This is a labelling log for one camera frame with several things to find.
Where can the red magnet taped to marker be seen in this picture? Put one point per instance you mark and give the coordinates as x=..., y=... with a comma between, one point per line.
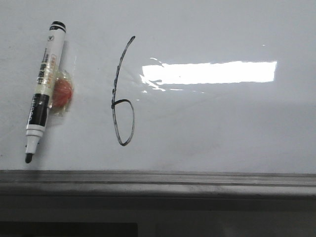
x=62, y=94

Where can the white whiteboard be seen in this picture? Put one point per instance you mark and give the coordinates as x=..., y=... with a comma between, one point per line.
x=165, y=85

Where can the grey aluminium whiteboard frame tray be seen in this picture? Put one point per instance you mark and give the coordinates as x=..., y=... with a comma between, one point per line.
x=157, y=184

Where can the black white whiteboard marker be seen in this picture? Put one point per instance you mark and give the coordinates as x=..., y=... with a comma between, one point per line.
x=43, y=95

